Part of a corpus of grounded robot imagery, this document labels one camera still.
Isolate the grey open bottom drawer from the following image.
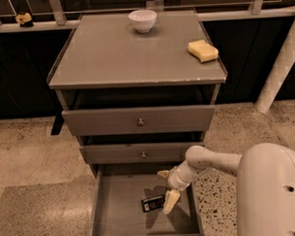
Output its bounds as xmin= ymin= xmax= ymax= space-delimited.
xmin=89 ymin=162 xmax=204 ymax=236

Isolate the yellow sponge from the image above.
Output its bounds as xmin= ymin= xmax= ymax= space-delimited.
xmin=187 ymin=39 xmax=219 ymax=63

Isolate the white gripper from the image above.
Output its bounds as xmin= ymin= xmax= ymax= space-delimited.
xmin=157 ymin=161 xmax=208 ymax=215

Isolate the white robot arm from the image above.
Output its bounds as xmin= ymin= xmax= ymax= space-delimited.
xmin=158 ymin=143 xmax=295 ymax=236

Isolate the round top drawer knob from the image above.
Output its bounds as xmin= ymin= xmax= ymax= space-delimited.
xmin=137 ymin=118 xmax=145 ymax=127

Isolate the white ceramic bowl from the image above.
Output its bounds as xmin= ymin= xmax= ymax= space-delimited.
xmin=128 ymin=9 xmax=156 ymax=33

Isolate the metal railing frame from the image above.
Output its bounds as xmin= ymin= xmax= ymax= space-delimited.
xmin=0 ymin=0 xmax=295 ymax=33

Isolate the grey top drawer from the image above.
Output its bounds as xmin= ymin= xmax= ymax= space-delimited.
xmin=63 ymin=105 xmax=214 ymax=136

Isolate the grey drawer cabinet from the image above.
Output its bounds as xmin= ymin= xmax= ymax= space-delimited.
xmin=44 ymin=8 xmax=232 ymax=180

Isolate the grey middle drawer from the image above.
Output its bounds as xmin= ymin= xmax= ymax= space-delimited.
xmin=80 ymin=142 xmax=202 ymax=165

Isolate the black rxbar chocolate bar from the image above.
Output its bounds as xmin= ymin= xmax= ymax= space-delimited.
xmin=141 ymin=195 xmax=165 ymax=213

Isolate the small yellow black object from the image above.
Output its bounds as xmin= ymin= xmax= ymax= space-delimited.
xmin=15 ymin=13 xmax=34 ymax=27

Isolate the white diagonal post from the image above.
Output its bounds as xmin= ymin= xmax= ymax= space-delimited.
xmin=255 ymin=20 xmax=295 ymax=114

